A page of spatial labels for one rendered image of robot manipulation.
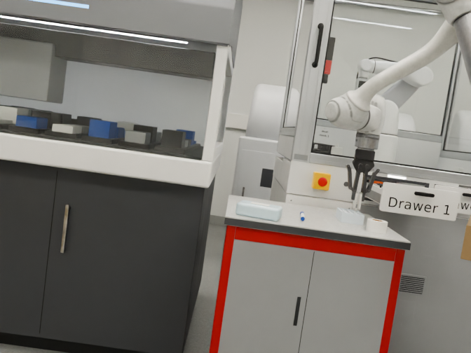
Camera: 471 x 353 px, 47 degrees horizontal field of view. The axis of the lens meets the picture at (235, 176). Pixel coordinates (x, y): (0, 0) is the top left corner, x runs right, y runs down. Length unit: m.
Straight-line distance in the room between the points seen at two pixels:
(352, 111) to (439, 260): 0.92
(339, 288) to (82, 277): 1.07
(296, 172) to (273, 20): 3.55
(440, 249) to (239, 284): 1.07
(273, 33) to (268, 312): 4.21
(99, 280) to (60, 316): 0.22
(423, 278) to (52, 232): 1.62
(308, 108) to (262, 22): 3.46
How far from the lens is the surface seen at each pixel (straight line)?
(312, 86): 2.38
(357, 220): 2.05
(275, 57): 5.70
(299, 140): 2.37
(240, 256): 1.81
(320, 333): 1.91
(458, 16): 1.79
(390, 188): 2.10
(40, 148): 2.24
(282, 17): 5.77
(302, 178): 2.38
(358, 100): 1.96
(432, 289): 2.60
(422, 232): 2.53
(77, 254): 2.33
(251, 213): 1.81
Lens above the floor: 1.05
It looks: 5 degrees down
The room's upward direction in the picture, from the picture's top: 8 degrees clockwise
